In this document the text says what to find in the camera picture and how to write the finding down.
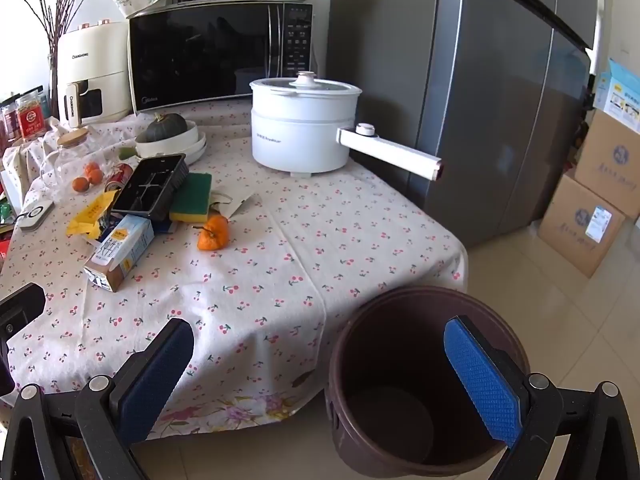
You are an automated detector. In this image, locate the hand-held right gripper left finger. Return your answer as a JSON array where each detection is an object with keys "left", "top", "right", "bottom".
[{"left": 7, "top": 317, "right": 195, "bottom": 480}]

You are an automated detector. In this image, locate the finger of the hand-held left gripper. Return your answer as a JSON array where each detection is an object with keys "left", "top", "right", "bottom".
[{"left": 0, "top": 282, "right": 47, "bottom": 398}]

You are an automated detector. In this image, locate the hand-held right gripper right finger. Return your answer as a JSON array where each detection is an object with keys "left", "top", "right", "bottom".
[{"left": 444, "top": 316, "right": 640, "bottom": 480}]

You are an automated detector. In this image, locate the brown plastic bin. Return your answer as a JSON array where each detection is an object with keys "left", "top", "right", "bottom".
[{"left": 324, "top": 285, "right": 532, "bottom": 467}]

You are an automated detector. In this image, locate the milk carton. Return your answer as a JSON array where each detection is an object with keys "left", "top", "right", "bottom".
[{"left": 83, "top": 214, "right": 155, "bottom": 293}]

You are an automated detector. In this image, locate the yellow snack packet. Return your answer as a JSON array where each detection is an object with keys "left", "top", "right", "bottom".
[{"left": 66, "top": 191, "right": 126, "bottom": 241}]

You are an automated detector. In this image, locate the red snack wrapper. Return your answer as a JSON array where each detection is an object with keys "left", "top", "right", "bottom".
[{"left": 103, "top": 162, "right": 136, "bottom": 193}]

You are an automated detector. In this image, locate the orange peel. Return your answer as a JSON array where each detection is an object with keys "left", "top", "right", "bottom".
[{"left": 192, "top": 215, "right": 231, "bottom": 252}]

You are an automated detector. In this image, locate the trash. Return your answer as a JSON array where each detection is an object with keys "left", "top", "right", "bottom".
[{"left": 111, "top": 154, "right": 190, "bottom": 222}]

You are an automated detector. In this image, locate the yellow green sponge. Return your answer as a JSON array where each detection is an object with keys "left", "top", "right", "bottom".
[{"left": 169, "top": 172, "right": 213, "bottom": 224}]

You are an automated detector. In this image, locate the beige torn wrapper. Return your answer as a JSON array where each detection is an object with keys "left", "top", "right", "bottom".
[{"left": 207, "top": 187, "right": 263, "bottom": 221}]

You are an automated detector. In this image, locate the white remote device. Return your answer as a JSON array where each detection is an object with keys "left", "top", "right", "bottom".
[{"left": 20, "top": 200, "right": 55, "bottom": 232}]

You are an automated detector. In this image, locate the glass jar wooden lid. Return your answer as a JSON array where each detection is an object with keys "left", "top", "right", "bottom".
[{"left": 41, "top": 130, "right": 101, "bottom": 201}]

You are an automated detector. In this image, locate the cardboard box with label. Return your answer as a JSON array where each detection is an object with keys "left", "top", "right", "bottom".
[{"left": 537, "top": 172, "right": 627, "bottom": 278}]

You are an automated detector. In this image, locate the cherry print tablecloth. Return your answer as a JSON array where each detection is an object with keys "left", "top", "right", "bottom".
[{"left": 0, "top": 105, "right": 468, "bottom": 443}]

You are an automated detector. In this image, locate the green pumpkin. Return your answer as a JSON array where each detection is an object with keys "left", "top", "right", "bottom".
[{"left": 136, "top": 112, "right": 189, "bottom": 143}]

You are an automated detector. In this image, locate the white ceramic bowl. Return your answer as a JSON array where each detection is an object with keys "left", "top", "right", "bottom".
[
  {"left": 135, "top": 120, "right": 201, "bottom": 153},
  {"left": 135, "top": 132, "right": 207, "bottom": 165}
]

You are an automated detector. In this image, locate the cream air fryer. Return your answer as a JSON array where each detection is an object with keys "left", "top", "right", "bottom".
[{"left": 56, "top": 21, "right": 132, "bottom": 128}]

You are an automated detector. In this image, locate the dried branch bundle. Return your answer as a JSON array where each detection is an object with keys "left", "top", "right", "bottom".
[{"left": 21, "top": 0, "right": 93, "bottom": 111}]

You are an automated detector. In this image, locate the grey refrigerator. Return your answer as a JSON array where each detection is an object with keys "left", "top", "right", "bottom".
[{"left": 325, "top": 0, "right": 601, "bottom": 251}]

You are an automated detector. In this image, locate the white electric pot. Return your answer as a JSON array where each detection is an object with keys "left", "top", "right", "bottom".
[{"left": 249, "top": 71, "right": 445, "bottom": 182}]

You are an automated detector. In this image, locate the black microwave oven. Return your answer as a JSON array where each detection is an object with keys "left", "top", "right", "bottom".
[{"left": 127, "top": 2, "right": 321, "bottom": 113}]

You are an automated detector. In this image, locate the blue white carton box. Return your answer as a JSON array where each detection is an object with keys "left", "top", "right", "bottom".
[{"left": 594, "top": 57, "right": 640, "bottom": 133}]

